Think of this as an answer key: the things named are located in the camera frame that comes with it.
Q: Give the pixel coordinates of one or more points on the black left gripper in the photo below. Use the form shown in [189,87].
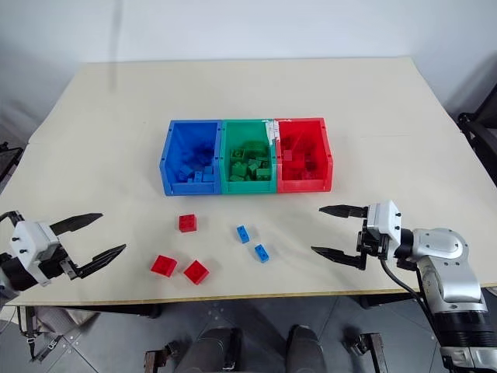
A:
[58,266]

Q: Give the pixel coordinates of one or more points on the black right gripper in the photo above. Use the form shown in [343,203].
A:
[370,242]

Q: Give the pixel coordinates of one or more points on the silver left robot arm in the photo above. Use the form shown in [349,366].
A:
[14,276]

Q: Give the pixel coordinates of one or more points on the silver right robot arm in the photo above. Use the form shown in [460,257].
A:
[450,268]

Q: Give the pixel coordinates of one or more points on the red building brick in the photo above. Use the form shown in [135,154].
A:
[287,155]
[188,222]
[311,169]
[197,272]
[164,265]

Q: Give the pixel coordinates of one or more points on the black table foot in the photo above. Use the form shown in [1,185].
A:
[373,302]

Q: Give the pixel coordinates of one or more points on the black table crossbar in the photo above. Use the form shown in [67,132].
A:
[116,310]

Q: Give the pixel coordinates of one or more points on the blue building brick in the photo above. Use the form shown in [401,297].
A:
[262,253]
[243,233]
[185,173]
[198,176]
[209,175]

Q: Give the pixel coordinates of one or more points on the green building brick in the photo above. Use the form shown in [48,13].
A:
[264,172]
[237,155]
[238,171]

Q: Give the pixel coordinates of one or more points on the red plastic bin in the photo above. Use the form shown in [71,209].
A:
[301,130]

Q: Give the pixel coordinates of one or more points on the dark rounded shape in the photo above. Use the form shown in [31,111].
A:
[217,351]
[305,349]

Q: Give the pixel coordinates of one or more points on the white paper label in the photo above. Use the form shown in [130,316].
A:
[273,131]

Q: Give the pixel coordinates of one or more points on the blue plastic bin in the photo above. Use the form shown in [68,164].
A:
[186,140]

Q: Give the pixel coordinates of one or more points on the green plastic bin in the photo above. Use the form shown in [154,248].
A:
[242,132]

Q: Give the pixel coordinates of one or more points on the black metal stand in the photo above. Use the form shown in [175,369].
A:
[479,116]

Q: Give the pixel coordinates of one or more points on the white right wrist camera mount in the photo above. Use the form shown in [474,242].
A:
[383,218]

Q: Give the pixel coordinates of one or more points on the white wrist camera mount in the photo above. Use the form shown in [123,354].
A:
[383,218]
[33,242]

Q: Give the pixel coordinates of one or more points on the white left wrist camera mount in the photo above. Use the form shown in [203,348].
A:
[33,242]

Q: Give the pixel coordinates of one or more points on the black equipment frame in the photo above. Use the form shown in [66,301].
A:
[8,159]

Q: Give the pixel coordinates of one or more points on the rusty metal bracket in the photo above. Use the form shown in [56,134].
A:
[163,359]
[369,351]

